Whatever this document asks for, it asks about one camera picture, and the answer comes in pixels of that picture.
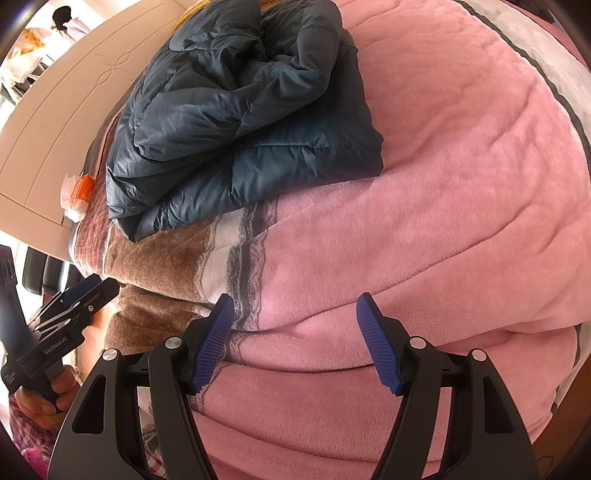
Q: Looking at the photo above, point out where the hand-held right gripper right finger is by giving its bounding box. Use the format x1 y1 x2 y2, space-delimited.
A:
355 292 542 479

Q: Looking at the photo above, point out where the pink plaid clothing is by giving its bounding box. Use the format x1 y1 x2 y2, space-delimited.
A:
7 392 65 480

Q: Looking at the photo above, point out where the orange and white plastic bag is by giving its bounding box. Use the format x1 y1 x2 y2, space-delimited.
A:
60 172 96 223

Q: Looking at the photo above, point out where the brown and pink striped blanket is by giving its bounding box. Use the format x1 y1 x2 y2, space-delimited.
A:
69 0 591 480

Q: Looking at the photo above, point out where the person's left hand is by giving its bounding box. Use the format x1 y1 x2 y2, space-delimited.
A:
14 366 78 428

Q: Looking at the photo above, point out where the cream carved wooden panel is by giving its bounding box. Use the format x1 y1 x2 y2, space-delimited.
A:
0 0 197 265

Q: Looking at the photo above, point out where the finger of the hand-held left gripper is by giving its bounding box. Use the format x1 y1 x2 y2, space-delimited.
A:
29 273 102 320
34 278 122 332

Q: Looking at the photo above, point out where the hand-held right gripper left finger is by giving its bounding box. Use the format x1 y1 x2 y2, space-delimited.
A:
46 293 236 479

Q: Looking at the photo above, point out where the teal quilted puffer jacket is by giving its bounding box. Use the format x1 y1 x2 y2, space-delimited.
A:
105 0 385 243

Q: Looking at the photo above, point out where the black chair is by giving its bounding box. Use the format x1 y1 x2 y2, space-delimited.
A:
22 246 85 297

